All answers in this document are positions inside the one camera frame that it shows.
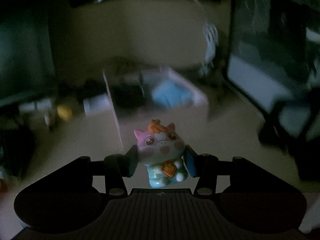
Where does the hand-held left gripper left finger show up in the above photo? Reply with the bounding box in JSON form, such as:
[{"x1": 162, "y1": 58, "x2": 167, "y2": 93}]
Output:
[{"x1": 71, "y1": 145, "x2": 139, "y2": 197}]

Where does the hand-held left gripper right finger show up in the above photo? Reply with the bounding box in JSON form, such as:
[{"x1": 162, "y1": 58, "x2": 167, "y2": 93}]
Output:
[{"x1": 184, "y1": 146, "x2": 253, "y2": 197}]

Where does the white pink cow figurine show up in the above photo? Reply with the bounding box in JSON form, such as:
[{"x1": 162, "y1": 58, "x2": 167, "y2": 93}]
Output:
[{"x1": 134, "y1": 120, "x2": 187, "y2": 189}]

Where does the pink cardboard box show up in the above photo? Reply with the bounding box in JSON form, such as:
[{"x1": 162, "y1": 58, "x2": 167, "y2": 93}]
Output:
[{"x1": 102, "y1": 65, "x2": 210, "y2": 153}]

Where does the blue soft packet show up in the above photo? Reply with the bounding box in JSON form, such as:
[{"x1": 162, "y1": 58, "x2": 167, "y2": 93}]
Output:
[{"x1": 151, "y1": 84, "x2": 198, "y2": 108}]

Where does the light wooden desktop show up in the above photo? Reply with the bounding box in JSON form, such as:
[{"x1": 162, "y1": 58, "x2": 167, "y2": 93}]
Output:
[{"x1": 0, "y1": 90, "x2": 320, "y2": 233}]

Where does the dark flat screen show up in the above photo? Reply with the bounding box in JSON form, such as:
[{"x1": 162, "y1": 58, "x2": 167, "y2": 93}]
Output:
[{"x1": 225, "y1": 0, "x2": 320, "y2": 145}]

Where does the white coiled cable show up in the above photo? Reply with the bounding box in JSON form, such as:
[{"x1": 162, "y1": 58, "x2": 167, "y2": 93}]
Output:
[{"x1": 201, "y1": 21, "x2": 220, "y2": 77}]

